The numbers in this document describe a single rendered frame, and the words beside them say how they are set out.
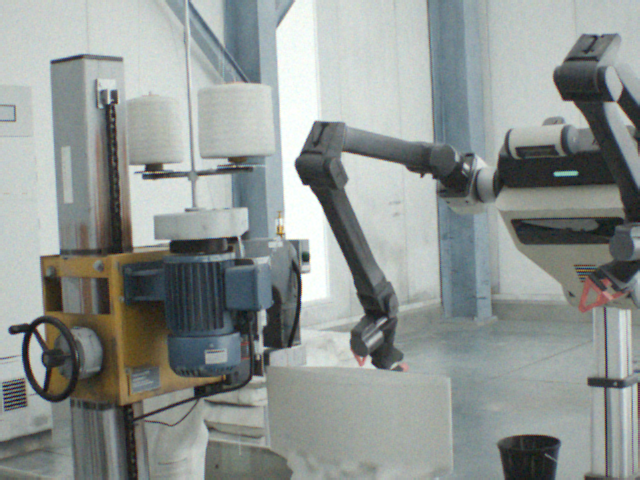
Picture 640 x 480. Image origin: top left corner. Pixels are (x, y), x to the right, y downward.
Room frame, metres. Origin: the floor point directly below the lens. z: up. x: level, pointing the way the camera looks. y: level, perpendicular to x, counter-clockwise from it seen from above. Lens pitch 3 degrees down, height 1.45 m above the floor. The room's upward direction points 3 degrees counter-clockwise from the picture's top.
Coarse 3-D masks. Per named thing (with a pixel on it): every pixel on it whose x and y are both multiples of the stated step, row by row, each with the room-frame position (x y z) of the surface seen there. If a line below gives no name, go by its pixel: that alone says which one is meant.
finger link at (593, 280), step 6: (594, 270) 2.12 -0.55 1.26; (588, 276) 2.11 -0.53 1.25; (594, 276) 2.12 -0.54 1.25; (588, 282) 2.11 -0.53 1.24; (594, 282) 2.10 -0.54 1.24; (600, 282) 2.11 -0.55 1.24; (588, 288) 2.12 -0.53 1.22; (594, 288) 2.11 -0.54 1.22; (600, 288) 2.09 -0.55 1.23; (606, 288) 2.10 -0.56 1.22; (582, 294) 2.13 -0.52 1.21; (600, 294) 2.10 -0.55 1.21; (606, 294) 2.10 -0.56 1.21; (582, 300) 2.14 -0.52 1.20; (600, 300) 2.10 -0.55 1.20; (606, 300) 2.09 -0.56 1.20; (582, 306) 2.14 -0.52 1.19; (588, 306) 2.13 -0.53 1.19; (594, 306) 2.12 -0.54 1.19; (582, 312) 2.14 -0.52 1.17
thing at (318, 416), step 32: (288, 384) 2.39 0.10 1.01; (320, 384) 2.30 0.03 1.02; (352, 384) 2.24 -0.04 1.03; (384, 384) 2.21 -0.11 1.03; (416, 384) 2.19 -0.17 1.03; (448, 384) 2.16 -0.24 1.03; (288, 416) 2.39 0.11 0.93; (320, 416) 2.30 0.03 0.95; (352, 416) 2.24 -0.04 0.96; (384, 416) 2.22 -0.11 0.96; (416, 416) 2.19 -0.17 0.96; (448, 416) 2.16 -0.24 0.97; (288, 448) 2.40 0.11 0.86; (320, 448) 2.31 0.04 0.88; (352, 448) 2.25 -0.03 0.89; (384, 448) 2.22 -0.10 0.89; (416, 448) 2.19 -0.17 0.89; (448, 448) 2.16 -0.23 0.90
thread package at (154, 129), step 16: (144, 96) 2.41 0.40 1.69; (160, 96) 2.40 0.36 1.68; (128, 112) 2.40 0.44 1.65; (144, 112) 2.38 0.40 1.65; (160, 112) 2.38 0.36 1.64; (176, 112) 2.42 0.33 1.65; (128, 128) 2.39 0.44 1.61; (144, 128) 2.37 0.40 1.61; (160, 128) 2.38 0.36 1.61; (176, 128) 2.41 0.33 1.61; (128, 144) 2.39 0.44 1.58; (144, 144) 2.37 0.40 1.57; (160, 144) 2.38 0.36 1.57; (176, 144) 2.41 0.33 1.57; (144, 160) 2.37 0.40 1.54; (160, 160) 2.38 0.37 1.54; (176, 160) 2.41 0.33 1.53
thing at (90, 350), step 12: (60, 336) 2.17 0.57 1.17; (84, 336) 2.14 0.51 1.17; (96, 336) 2.16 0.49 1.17; (60, 348) 2.17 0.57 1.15; (84, 348) 2.12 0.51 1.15; (96, 348) 2.15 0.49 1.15; (84, 360) 2.12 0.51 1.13; (96, 360) 2.14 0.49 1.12; (60, 372) 2.16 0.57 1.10; (84, 372) 2.13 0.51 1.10; (96, 372) 2.16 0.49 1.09
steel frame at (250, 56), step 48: (240, 0) 8.47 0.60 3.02; (288, 0) 8.83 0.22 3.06; (432, 0) 11.01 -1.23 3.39; (240, 48) 8.49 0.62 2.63; (432, 48) 10.98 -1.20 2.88; (480, 96) 10.94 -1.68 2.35; (480, 144) 10.90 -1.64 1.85; (240, 192) 8.50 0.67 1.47; (480, 240) 10.82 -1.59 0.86; (480, 288) 10.79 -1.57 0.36
